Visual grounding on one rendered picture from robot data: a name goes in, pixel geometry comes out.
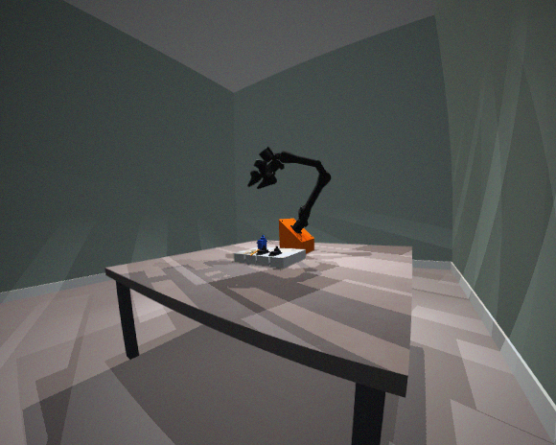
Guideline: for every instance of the blue micro servo with orange cable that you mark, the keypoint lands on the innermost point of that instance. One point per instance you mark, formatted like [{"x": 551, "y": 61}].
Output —
[{"x": 260, "y": 243}]

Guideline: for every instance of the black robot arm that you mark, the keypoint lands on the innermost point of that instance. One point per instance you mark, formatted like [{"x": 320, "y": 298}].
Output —
[{"x": 287, "y": 157}]

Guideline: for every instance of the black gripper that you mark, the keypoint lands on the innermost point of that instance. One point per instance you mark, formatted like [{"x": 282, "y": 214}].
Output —
[{"x": 269, "y": 177}]

